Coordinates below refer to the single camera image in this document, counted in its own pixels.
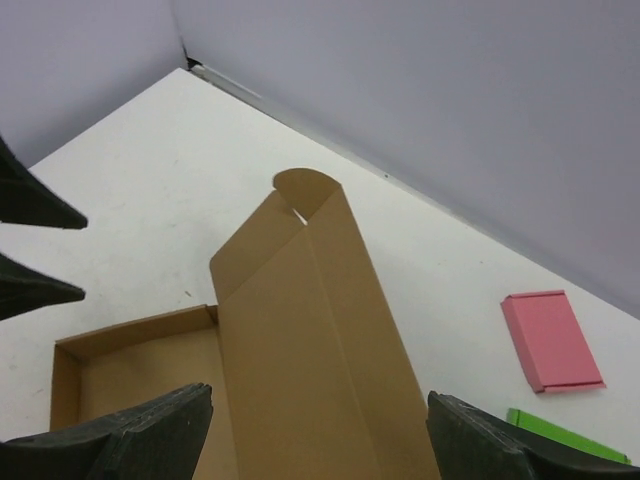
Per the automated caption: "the pink paper box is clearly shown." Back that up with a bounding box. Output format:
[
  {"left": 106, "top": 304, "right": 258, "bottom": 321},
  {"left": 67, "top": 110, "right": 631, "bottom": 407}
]
[{"left": 501, "top": 290, "right": 606, "bottom": 394}]

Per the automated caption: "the green paper box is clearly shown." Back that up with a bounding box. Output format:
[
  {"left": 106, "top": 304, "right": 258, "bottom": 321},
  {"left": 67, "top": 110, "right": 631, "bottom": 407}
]
[{"left": 506, "top": 408, "right": 632, "bottom": 465}]

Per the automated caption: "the large brown cardboard box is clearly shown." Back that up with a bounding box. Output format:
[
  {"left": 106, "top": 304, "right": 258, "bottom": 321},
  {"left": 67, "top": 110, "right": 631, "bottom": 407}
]
[{"left": 50, "top": 168, "right": 439, "bottom": 479}]

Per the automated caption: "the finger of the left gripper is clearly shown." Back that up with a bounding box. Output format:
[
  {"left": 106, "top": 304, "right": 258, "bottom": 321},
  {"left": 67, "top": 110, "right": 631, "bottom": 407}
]
[
  {"left": 0, "top": 254, "right": 86, "bottom": 320},
  {"left": 1, "top": 139, "right": 88, "bottom": 230}
]

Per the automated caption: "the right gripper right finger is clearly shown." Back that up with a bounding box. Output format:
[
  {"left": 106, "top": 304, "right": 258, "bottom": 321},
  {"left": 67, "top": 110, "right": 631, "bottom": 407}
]
[{"left": 426, "top": 391, "right": 639, "bottom": 480}]

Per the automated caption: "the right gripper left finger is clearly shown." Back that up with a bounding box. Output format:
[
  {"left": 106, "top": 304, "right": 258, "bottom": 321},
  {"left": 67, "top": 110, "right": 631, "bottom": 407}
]
[{"left": 1, "top": 383, "right": 213, "bottom": 479}]

